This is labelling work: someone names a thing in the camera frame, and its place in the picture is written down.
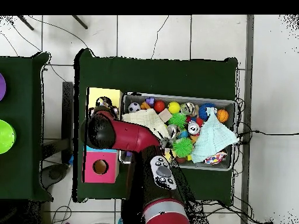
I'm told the cream muslin cloth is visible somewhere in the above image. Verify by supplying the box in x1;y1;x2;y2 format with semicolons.
121;108;171;141

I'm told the multicoloured patterned cloth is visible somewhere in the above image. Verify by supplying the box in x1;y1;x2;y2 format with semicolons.
203;151;228;165
95;96;119;116

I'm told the wooden box with three holes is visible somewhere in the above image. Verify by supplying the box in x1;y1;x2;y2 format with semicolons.
82;87;124;184

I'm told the shallow mesh bin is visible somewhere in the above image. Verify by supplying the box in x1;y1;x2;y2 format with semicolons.
118;92;239;172

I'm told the wooden cube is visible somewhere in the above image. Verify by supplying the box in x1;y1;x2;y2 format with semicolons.
158;107;173;123

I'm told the red ball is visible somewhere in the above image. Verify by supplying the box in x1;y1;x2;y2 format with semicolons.
153;100;166;113

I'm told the black and white soccer ball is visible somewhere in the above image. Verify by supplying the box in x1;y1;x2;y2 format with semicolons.
127;102;141;113

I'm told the green spiky rubber ball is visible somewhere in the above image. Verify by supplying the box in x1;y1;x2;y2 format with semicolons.
168;112;187;129
172;136;194;158

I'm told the yellow ball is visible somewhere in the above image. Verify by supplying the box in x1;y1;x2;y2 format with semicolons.
167;101;181;114

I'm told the dark green table cloth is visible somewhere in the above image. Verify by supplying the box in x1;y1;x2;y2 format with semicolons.
0;51;54;203
72;48;239;203

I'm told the mint muslin cloth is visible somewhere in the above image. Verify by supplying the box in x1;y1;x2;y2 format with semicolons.
190;107;241;164

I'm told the orange basketball toy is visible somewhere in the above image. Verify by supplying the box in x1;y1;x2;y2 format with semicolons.
216;109;230;123

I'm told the black stand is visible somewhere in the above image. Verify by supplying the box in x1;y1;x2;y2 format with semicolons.
61;80;75;165

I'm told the black tripod leg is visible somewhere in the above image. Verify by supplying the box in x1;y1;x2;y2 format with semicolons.
17;15;35;32
71;15;89;30

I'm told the green bowl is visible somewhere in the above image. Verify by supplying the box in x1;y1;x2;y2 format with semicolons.
0;119;17;155

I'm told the purple bowl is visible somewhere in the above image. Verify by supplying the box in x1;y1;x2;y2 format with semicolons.
0;72;7;102

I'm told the black power cable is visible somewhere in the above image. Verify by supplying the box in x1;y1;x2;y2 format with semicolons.
238;129;299;138

